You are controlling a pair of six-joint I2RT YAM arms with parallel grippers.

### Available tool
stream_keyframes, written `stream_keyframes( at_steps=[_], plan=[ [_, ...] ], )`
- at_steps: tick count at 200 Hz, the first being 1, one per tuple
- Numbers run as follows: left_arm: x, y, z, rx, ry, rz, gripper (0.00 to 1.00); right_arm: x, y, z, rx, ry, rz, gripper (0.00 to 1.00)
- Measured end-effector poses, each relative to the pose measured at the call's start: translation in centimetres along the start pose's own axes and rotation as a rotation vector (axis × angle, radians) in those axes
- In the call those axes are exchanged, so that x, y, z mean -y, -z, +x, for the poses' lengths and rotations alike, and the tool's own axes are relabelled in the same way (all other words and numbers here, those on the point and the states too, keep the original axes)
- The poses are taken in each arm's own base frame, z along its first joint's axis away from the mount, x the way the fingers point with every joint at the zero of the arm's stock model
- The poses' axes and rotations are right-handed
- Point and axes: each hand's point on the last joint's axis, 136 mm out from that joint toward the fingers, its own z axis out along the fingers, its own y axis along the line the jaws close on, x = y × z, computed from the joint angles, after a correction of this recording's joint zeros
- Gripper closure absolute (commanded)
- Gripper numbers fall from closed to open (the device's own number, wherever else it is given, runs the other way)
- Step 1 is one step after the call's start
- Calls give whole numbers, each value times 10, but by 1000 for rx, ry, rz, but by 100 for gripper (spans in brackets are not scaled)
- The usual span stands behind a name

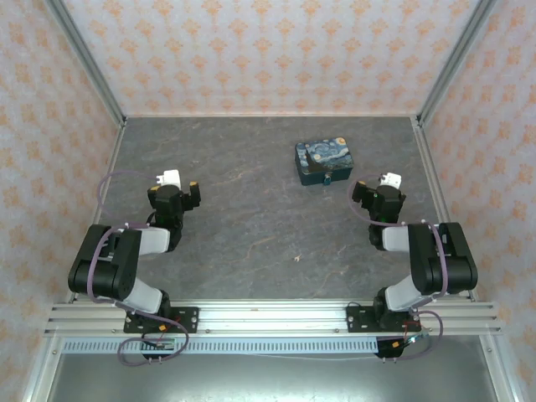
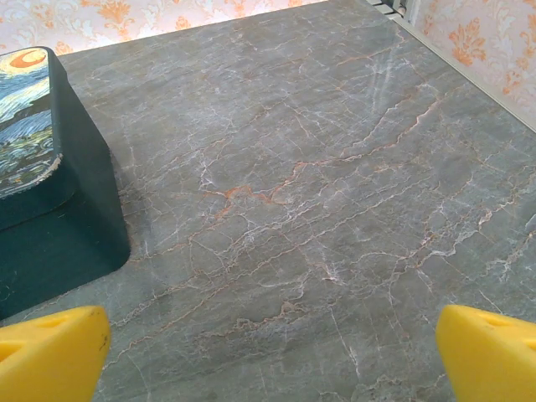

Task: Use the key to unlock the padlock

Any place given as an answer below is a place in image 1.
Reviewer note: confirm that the aluminium lower frame bar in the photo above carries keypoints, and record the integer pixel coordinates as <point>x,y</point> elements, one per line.
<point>42,368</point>
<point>498,368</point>

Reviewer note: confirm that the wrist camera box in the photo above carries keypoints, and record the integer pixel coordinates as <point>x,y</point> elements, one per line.
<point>171,178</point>
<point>390,180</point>

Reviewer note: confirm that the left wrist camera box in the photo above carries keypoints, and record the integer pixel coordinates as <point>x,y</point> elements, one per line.
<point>171,178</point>

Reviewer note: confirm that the starry night tin box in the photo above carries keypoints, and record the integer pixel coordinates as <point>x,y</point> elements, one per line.
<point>323,157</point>

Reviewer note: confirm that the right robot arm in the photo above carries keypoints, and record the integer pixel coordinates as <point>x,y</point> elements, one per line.
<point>439,268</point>

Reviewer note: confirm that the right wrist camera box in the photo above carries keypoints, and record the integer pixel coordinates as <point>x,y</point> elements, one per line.
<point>390,180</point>

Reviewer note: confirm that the aluminium table side rail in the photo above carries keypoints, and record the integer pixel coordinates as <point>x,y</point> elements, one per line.
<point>109,176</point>
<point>431,176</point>

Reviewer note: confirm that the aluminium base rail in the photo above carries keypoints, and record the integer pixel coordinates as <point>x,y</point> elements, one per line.
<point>272,318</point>

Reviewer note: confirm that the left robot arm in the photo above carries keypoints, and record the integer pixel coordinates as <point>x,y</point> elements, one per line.
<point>104,272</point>

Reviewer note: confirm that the grey metal shelf panel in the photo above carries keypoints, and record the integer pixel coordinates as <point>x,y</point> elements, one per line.
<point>272,379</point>

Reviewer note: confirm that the small padlock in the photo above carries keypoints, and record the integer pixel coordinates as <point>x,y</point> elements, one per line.
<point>327,179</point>

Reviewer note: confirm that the aluminium corner post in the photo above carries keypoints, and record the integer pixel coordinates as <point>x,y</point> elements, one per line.
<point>456,58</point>
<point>84,58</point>

